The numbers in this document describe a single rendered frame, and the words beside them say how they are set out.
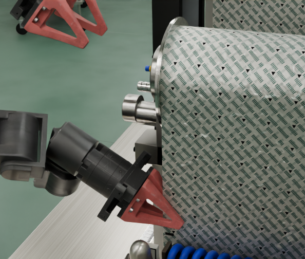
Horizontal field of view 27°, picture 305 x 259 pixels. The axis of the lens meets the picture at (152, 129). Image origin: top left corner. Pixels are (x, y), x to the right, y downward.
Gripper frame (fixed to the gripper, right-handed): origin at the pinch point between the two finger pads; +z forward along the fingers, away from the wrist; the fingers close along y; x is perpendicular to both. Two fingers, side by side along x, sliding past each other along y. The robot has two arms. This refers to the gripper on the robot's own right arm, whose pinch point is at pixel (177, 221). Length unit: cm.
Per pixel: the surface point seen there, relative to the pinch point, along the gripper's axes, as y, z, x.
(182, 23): -8.5, -13.9, 20.2
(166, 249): 2.8, 0.8, -2.7
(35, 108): -245, -93, -177
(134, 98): -8.8, -14.4, 6.7
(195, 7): -44.9, -17.7, 9.1
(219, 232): 0.3, 5.2, 2.5
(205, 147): 0.2, -2.5, 11.9
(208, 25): -102, -19, -15
